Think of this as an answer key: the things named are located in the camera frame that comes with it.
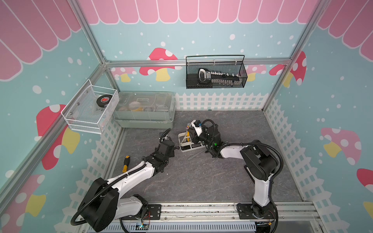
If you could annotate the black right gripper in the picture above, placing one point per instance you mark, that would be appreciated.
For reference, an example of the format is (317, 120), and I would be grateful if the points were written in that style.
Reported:
(195, 134)

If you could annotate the yellow black screwdriver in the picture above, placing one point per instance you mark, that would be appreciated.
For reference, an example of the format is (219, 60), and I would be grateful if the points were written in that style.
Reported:
(126, 163)

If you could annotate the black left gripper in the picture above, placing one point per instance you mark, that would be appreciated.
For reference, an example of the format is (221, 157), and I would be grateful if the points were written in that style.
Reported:
(172, 154)

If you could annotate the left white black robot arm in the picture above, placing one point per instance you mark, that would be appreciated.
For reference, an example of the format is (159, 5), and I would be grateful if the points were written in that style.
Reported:
(104, 201)

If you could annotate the green storage box clear lid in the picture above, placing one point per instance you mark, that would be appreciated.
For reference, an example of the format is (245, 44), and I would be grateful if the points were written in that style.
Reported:
(148, 110)

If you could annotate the white wire wall basket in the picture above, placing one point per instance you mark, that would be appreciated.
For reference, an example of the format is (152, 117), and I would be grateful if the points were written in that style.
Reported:
(82, 114)

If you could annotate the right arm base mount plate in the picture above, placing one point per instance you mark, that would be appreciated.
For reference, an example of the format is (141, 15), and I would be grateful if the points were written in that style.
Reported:
(252, 211)

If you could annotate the black wire wall basket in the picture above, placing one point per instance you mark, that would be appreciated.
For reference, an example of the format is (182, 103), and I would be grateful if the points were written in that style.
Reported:
(215, 71)

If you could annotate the black red tape roll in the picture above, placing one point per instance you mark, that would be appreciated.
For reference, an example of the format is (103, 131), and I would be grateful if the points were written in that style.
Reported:
(103, 100)

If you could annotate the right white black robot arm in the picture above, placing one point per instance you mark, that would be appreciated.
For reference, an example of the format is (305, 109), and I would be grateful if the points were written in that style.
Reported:
(263, 162)

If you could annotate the socket bit set holder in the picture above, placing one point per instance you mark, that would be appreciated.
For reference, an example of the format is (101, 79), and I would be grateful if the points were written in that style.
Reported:
(215, 78)

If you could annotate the yellow toothbrush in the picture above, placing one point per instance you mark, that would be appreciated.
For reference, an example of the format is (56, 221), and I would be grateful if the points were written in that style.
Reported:
(187, 138)

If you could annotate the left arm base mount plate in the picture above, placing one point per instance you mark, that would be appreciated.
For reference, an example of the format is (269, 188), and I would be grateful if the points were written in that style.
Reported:
(152, 212)

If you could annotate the beige toothbrush holder rack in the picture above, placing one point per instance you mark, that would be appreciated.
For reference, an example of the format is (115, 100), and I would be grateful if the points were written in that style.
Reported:
(185, 146)

